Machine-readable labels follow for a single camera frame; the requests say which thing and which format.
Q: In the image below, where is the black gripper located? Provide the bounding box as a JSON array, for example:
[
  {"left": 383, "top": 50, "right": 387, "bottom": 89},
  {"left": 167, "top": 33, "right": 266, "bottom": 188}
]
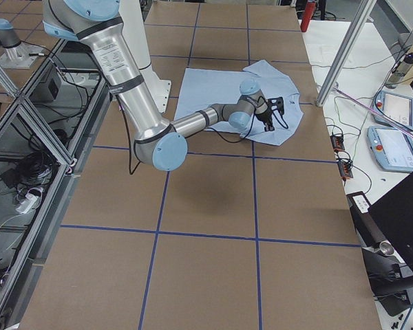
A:
[{"left": 255, "top": 109, "right": 275, "bottom": 132}]

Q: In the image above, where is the light blue t-shirt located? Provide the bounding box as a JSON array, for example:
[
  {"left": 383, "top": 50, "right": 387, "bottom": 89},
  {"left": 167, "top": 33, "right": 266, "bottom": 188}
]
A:
[{"left": 174, "top": 60, "right": 303, "bottom": 146}]

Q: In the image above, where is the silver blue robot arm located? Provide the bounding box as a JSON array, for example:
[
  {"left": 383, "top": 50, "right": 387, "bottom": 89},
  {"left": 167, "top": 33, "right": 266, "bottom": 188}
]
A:
[
  {"left": 43, "top": 1, "right": 275, "bottom": 171},
  {"left": 0, "top": 18, "right": 21, "bottom": 49}
]

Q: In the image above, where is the grey orange usb hub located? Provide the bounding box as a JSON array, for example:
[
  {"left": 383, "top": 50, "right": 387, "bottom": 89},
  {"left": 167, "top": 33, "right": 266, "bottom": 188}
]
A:
[
  {"left": 330, "top": 134, "right": 345, "bottom": 152},
  {"left": 337, "top": 159, "right": 353, "bottom": 181}
]

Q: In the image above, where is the blue teach pendant near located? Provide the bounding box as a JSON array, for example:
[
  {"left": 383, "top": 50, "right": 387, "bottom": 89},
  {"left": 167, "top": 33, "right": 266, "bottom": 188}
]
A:
[{"left": 367, "top": 126, "right": 413, "bottom": 173}]

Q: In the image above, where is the blue teach pendant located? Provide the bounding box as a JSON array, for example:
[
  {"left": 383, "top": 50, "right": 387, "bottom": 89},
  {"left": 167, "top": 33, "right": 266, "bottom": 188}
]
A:
[
  {"left": 367, "top": 126, "right": 413, "bottom": 173},
  {"left": 372, "top": 91, "right": 413, "bottom": 131}
]

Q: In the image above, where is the red cylinder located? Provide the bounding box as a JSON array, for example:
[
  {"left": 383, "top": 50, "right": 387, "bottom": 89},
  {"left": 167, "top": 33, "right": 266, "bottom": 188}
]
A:
[{"left": 300, "top": 0, "right": 316, "bottom": 33}]

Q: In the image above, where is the black box with label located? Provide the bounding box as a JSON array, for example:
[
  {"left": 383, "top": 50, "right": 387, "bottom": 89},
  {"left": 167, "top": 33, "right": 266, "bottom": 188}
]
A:
[{"left": 346, "top": 191, "right": 395, "bottom": 256}]

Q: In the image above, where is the blue teach pendant far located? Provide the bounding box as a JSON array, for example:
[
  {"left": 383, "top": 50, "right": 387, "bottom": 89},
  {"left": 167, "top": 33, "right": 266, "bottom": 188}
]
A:
[{"left": 372, "top": 91, "right": 413, "bottom": 131}]

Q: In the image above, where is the black monitor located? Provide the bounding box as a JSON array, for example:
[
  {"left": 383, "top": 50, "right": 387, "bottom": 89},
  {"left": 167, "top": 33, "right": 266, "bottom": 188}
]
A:
[{"left": 369, "top": 172, "right": 413, "bottom": 271}]

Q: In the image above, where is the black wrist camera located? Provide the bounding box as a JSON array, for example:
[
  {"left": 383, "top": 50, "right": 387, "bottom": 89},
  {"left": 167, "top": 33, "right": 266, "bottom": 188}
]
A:
[{"left": 266, "top": 97, "right": 284, "bottom": 116}]

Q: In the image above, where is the aluminium frame post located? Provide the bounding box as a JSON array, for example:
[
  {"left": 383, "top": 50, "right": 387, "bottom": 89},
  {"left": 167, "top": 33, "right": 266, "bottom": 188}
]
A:
[{"left": 316, "top": 0, "right": 377, "bottom": 107}]

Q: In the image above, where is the aluminium frame rack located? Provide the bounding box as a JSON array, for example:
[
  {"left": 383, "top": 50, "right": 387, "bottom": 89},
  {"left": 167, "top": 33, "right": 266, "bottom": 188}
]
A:
[{"left": 0, "top": 41, "right": 109, "bottom": 329}]

